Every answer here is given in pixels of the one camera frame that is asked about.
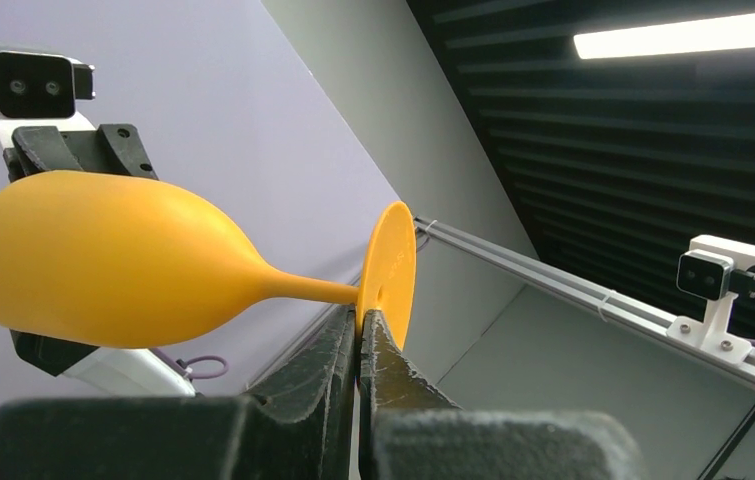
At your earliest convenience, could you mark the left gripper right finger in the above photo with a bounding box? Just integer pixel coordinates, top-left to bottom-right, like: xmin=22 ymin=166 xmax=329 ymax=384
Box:
xmin=359 ymin=310 xmax=646 ymax=479

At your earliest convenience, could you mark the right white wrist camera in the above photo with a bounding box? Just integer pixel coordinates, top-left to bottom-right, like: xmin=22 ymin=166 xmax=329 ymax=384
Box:
xmin=0 ymin=43 xmax=96 ymax=149

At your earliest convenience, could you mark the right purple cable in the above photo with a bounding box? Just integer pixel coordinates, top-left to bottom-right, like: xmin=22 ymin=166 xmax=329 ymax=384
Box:
xmin=0 ymin=40 xmax=230 ymax=382

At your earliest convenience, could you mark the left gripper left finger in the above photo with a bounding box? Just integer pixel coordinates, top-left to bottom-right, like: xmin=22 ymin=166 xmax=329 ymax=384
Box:
xmin=0 ymin=306 xmax=357 ymax=479

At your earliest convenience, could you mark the overhead aluminium rail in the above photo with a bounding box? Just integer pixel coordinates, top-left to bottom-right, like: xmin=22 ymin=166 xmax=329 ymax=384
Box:
xmin=414 ymin=216 xmax=755 ymax=390

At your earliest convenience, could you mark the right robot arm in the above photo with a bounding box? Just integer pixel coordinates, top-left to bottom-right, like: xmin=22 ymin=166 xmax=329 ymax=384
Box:
xmin=3 ymin=122 xmax=197 ymax=397

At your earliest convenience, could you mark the ceiling light strip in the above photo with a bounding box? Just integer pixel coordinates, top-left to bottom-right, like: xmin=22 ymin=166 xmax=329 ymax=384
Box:
xmin=573 ymin=13 xmax=755 ymax=60

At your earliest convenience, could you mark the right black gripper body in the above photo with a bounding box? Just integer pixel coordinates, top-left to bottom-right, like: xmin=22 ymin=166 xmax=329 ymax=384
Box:
xmin=2 ymin=123 xmax=160 ymax=379

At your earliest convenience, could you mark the overhead white camera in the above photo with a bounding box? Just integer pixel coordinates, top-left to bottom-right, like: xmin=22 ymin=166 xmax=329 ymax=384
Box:
xmin=666 ymin=234 xmax=755 ymax=366

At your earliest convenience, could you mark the orange wine glass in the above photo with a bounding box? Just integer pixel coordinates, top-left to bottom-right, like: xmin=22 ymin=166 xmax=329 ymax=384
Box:
xmin=0 ymin=171 xmax=417 ymax=349

